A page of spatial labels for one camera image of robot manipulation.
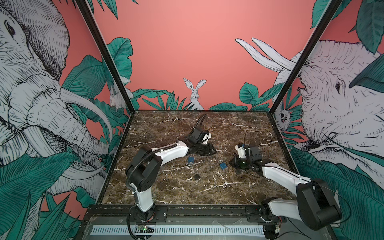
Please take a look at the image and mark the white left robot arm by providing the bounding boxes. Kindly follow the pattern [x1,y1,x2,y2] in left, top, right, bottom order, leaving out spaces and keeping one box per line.
[126,128,217,213]

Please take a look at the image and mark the small green circuit board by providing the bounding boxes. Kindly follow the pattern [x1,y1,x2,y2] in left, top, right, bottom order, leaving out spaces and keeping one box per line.
[137,226,155,234]

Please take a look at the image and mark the white perforated strip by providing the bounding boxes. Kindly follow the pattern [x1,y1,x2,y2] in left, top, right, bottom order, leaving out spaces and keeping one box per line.
[90,225,264,237]

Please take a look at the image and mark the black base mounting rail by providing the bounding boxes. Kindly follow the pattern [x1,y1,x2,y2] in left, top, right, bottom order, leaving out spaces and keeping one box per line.
[143,204,283,224]

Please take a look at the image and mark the black corner frame post right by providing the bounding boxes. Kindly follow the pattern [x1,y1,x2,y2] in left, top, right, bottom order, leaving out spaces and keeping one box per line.
[269,0,342,115]

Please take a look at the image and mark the black corner frame post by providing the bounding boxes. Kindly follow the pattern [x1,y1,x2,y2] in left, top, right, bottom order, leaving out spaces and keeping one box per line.
[75,0,135,115]
[269,0,342,115]

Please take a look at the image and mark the black corrugated left cable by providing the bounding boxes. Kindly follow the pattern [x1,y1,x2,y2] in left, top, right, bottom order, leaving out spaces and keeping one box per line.
[125,148,164,193]

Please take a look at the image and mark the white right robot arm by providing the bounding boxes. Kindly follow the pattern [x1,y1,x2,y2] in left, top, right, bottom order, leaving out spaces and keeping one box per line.
[229,143,343,231]

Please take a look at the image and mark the thin black right cable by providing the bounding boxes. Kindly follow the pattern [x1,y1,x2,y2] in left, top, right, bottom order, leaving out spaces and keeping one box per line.
[263,164,352,224]

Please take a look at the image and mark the black corner frame post left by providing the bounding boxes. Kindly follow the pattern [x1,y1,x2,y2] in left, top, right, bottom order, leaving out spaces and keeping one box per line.
[75,0,135,115]

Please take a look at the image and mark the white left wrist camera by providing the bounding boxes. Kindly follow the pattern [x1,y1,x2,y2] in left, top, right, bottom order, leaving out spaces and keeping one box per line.
[201,133,212,145]

